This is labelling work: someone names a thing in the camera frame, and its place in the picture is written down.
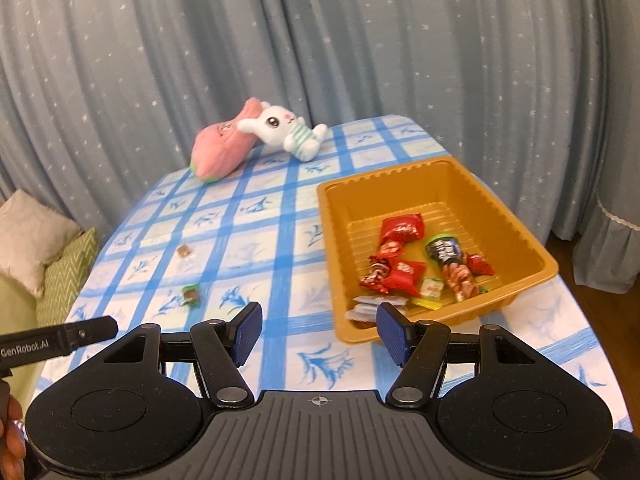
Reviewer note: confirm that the grey star curtain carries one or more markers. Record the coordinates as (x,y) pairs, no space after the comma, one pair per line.
(350,35)

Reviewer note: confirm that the green brown candy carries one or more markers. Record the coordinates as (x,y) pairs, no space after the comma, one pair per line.
(190,294)

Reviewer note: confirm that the white snack wrapper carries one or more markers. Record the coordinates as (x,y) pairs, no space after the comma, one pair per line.
(375,302)

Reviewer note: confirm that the pink plush toy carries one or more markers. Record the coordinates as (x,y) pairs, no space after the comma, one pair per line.
(220,150)

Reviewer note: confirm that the green chevron pillow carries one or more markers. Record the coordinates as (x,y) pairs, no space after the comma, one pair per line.
(65,280)

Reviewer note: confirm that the gold brown candy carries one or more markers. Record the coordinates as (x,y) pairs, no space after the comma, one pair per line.
(186,251)

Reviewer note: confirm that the yellow candy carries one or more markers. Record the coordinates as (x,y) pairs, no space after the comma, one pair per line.
(426,303)

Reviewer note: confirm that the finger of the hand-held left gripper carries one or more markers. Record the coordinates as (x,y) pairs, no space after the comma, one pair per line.
(92,331)

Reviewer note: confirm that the grey lace appliance cover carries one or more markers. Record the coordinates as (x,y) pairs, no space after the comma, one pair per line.
(615,250)

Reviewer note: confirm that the person's left hand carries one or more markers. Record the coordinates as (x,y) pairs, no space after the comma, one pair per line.
(11,440)

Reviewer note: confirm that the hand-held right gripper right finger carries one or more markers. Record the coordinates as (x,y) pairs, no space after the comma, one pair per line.
(391,332)

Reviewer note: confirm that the dark red foil candy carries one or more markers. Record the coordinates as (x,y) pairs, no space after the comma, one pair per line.
(377,272)

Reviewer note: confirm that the beige pillow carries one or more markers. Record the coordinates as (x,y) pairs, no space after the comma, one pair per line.
(30,240)

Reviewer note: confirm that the white bunny plush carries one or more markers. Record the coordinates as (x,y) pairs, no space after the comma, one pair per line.
(277,125)

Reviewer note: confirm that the green sofa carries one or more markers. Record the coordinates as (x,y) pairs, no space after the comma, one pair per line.
(15,310)

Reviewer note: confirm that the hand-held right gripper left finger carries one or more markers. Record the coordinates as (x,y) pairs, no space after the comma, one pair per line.
(247,331)

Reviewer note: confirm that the orange plastic tray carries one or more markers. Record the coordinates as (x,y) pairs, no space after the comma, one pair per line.
(450,195)

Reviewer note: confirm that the blue checked tablecloth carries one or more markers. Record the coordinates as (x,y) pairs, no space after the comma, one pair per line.
(280,240)

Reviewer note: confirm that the red candy packet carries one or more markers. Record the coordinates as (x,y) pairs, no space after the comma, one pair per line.
(406,276)
(400,227)
(480,264)
(390,248)

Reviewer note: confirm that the green white candy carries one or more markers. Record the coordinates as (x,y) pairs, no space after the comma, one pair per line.
(431,288)

